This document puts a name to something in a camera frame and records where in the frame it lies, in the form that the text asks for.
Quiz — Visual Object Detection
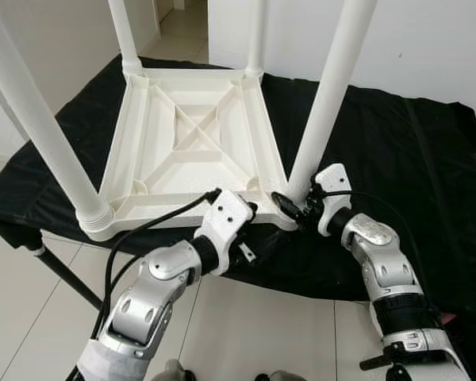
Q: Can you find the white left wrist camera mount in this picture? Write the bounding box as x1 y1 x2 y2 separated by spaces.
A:
194 189 255 275

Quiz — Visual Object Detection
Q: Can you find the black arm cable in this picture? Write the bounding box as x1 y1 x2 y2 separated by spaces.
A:
63 189 221 381
317 187 417 263

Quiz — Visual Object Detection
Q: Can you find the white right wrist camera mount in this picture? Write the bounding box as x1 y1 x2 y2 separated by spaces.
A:
313 163 354 237

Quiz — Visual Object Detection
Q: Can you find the white plastic table top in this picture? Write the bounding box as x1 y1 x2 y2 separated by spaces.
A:
79 67 298 241

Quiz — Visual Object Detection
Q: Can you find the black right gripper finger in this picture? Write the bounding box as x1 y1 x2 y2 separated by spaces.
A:
270 190 304 225

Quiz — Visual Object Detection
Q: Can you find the black table cloth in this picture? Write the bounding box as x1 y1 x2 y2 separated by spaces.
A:
0 54 476 374

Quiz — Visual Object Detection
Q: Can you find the black metal table leg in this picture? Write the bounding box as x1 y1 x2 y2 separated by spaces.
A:
359 356 393 372
28 242 104 310

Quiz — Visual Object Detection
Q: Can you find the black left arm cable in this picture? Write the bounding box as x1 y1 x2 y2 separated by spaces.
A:
63 189 221 381

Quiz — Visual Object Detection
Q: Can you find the grey right robot foot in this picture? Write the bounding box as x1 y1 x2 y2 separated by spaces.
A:
255 369 306 381

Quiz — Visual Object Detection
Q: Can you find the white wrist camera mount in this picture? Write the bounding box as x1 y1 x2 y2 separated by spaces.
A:
194 189 255 275
313 163 354 237

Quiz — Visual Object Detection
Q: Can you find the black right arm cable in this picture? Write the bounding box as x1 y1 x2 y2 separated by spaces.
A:
317 187 417 263

